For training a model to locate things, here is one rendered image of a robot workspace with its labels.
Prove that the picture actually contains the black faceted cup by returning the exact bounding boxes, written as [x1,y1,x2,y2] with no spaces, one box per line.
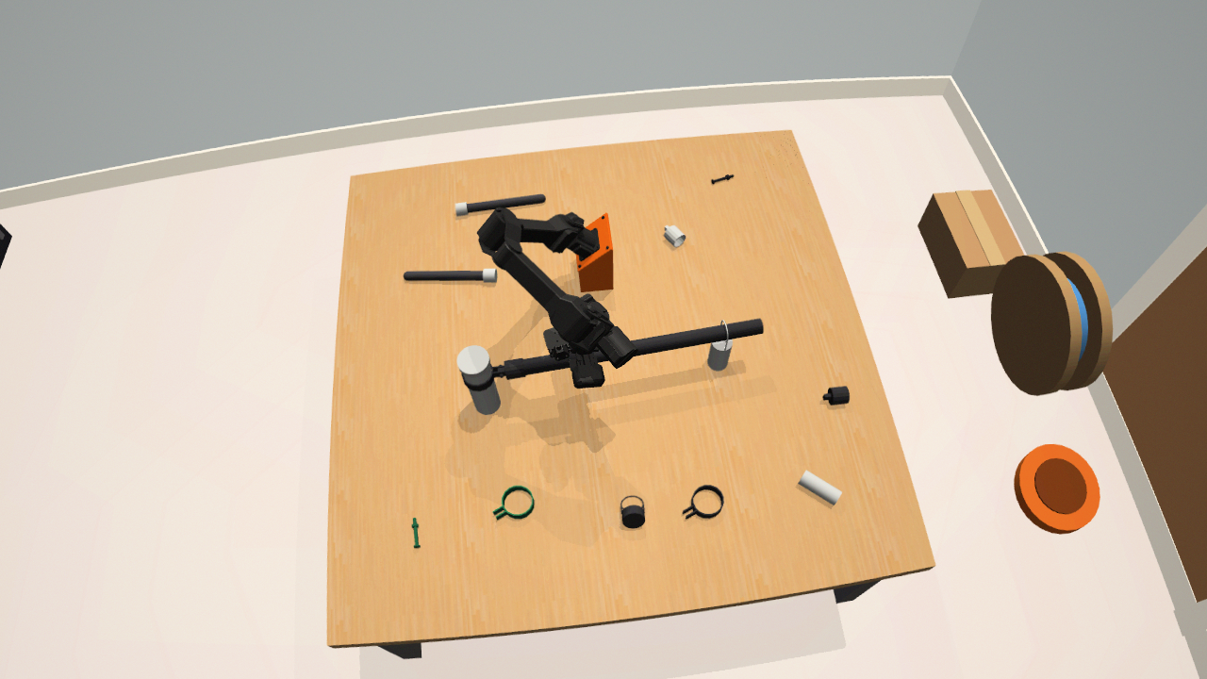
[461,358,525,390]

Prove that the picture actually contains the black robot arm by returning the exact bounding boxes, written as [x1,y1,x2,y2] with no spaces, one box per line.
[476,207,639,369]

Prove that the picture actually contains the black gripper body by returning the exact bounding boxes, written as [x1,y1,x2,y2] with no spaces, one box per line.
[571,347,605,390]

